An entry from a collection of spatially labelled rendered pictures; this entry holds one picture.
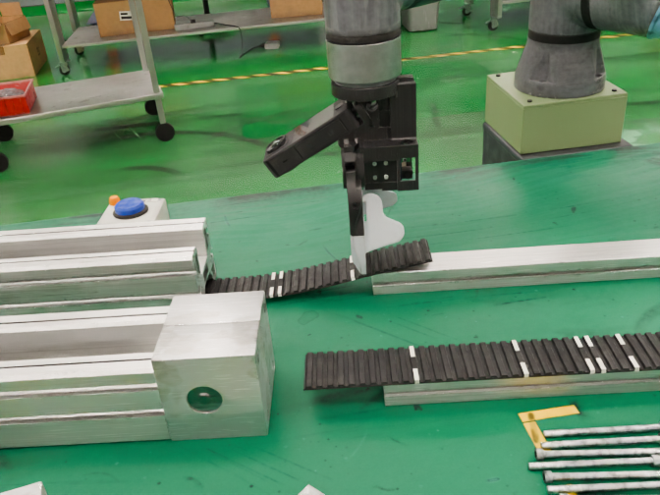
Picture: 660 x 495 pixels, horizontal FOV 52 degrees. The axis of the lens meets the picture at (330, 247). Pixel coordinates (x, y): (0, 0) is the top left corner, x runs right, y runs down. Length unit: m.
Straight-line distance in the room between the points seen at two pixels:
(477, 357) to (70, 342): 0.39
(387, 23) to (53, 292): 0.47
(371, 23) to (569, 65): 0.58
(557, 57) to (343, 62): 0.58
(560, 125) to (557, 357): 0.60
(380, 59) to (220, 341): 0.31
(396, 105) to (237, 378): 0.32
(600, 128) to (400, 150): 0.59
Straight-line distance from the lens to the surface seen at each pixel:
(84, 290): 0.82
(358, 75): 0.68
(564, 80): 1.20
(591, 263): 0.84
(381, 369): 0.65
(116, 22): 5.55
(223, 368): 0.59
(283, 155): 0.73
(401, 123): 0.72
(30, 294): 0.84
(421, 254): 0.80
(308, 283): 0.81
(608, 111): 1.24
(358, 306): 0.79
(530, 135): 1.19
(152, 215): 0.93
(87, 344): 0.70
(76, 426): 0.67
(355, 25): 0.67
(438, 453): 0.62
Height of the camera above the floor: 1.23
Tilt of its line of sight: 30 degrees down
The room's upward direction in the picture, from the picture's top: 5 degrees counter-clockwise
